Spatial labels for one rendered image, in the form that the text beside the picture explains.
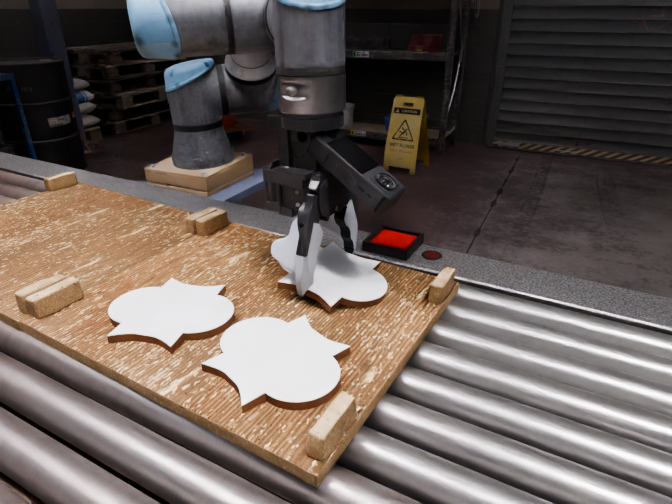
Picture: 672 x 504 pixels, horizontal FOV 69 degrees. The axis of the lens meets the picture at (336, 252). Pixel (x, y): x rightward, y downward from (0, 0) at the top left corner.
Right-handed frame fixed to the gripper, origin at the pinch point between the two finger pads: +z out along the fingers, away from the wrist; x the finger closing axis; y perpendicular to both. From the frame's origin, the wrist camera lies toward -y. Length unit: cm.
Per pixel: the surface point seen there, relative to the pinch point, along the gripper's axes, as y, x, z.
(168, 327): 9.6, 18.6, 0.5
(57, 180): 66, -4, -1
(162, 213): 38.8, -5.9, 1.5
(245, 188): 48, -38, 8
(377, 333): -9.9, 6.4, 2.0
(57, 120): 370, -179, 47
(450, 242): 50, -215, 97
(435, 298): -13.3, -2.5, 1.2
